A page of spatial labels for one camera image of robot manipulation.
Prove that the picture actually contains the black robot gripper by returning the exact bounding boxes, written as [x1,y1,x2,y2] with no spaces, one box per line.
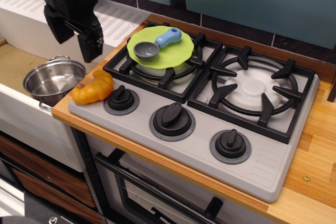
[44,0,104,63]

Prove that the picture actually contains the orange plastic croissant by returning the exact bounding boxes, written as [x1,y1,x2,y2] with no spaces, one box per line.
[72,70,113,104]

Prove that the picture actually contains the grey spoon with blue handle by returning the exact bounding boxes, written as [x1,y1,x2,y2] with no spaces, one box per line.
[133,28,182,61]

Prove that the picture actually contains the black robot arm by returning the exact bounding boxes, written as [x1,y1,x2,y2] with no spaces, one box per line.
[44,0,104,63]

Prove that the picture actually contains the stainless steel pot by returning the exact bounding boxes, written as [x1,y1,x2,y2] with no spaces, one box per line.
[23,55,86,110]

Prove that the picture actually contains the white toy sink unit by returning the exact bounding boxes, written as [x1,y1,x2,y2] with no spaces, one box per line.
[0,0,153,173]

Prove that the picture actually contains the lime green plastic plate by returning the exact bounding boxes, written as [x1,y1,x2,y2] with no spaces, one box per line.
[127,26,194,69]

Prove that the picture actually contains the black left stove knob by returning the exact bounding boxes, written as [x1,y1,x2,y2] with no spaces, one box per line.
[103,85,140,116]

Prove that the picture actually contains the black stove knob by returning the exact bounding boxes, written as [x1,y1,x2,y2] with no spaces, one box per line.
[149,102,196,142]
[103,85,140,116]
[209,129,252,165]

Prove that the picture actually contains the black left burner grate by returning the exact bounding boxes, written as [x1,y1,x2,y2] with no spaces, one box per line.
[103,22,223,103]

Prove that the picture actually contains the black burner grate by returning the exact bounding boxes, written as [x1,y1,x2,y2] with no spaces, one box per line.
[103,22,223,103]
[188,45,320,144]

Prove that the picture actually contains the black middle stove knob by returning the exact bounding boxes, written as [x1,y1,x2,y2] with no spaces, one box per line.
[149,102,196,142]

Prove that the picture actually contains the wooden drawer fronts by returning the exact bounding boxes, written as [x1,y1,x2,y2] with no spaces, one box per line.
[1,132,103,223]

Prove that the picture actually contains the toy oven door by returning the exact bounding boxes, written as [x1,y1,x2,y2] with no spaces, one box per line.
[94,148,268,223]

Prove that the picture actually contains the black right stove knob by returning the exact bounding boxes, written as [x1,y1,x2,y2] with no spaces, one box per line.
[209,129,252,165]

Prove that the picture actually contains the black right burner grate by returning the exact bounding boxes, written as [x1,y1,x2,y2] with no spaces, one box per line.
[188,45,320,144]

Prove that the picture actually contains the grey toy stove top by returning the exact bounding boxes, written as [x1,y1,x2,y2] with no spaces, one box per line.
[68,78,304,202]

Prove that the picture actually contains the black oven door handle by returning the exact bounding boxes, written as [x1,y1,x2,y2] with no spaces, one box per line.
[94,153,223,223]

